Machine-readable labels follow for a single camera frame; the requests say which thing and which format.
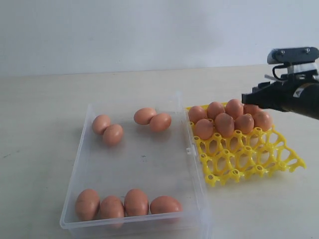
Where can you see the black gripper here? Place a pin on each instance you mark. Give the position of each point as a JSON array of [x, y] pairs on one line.
[[277, 96]]

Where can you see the brown egg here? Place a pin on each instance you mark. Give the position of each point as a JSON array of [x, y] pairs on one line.
[[224, 124], [160, 122], [113, 134], [214, 109], [165, 204], [234, 108], [100, 123], [112, 207], [263, 120], [136, 203], [204, 129], [196, 113], [244, 123], [87, 205], [251, 109], [143, 116]]

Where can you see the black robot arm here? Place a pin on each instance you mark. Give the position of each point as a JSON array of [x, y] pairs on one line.
[[300, 97]]

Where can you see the yellow plastic egg tray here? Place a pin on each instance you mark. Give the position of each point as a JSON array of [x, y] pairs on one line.
[[243, 155]]

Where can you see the clear plastic container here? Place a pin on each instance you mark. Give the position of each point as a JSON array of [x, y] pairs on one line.
[[159, 163]]

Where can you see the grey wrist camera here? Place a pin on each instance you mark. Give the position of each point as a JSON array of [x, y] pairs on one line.
[[297, 55]]

